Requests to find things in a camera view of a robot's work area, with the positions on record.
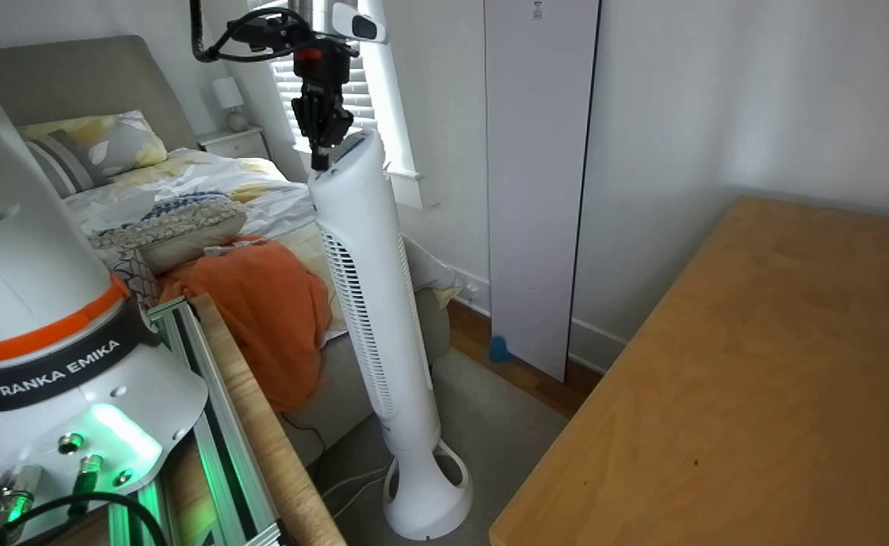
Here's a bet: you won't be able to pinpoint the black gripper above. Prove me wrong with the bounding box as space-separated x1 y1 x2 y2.
290 40 361 172

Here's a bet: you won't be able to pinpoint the white tower fan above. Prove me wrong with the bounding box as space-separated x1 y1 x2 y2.
304 131 477 542

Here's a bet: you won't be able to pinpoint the white window blinds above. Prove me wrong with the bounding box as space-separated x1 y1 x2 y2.
247 0 381 159

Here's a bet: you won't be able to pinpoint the bed with pale sheets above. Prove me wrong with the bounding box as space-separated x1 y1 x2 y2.
57 146 455 471

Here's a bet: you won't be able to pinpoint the white nightstand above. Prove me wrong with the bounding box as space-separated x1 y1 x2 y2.
195 126 272 163

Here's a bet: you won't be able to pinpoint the small white table lamp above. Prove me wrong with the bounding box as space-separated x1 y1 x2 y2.
209 73 254 136

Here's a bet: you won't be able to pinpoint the grey patterned knit blanket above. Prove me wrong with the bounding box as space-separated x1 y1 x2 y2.
84 192 254 308

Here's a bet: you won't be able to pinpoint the orange blanket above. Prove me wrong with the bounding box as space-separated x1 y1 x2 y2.
157 233 337 418

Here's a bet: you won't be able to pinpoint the yellow and white pillow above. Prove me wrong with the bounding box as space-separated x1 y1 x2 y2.
16 108 174 188

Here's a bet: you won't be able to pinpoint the tall white leaning panel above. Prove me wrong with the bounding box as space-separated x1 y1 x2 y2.
480 0 608 385

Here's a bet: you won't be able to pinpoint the grey upholstered headboard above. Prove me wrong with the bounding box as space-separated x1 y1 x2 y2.
0 35 201 159

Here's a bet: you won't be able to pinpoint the small blue floor object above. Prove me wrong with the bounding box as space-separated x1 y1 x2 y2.
486 334 515 366

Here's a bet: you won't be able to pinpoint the grey striped pillow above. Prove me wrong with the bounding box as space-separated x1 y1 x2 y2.
12 131 101 201

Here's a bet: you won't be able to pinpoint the light wooden plank edge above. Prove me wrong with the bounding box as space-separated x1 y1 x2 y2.
187 293 353 546

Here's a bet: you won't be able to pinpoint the white baseboard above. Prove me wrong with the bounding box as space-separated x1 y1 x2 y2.
404 239 632 372

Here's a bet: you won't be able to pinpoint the white window frame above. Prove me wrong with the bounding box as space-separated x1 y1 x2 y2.
350 0 428 214

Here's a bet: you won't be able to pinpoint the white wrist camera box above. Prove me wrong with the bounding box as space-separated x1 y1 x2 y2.
324 0 381 46

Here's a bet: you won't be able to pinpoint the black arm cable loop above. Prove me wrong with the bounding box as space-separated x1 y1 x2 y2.
187 0 296 66

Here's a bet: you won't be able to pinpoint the aluminium frame with green glow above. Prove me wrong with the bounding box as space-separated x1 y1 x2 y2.
107 300 286 546

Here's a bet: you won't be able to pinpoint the white fan power cord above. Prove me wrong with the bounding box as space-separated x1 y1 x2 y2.
317 464 396 521

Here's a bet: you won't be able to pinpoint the black base cable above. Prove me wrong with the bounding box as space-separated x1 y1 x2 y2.
0 488 171 546

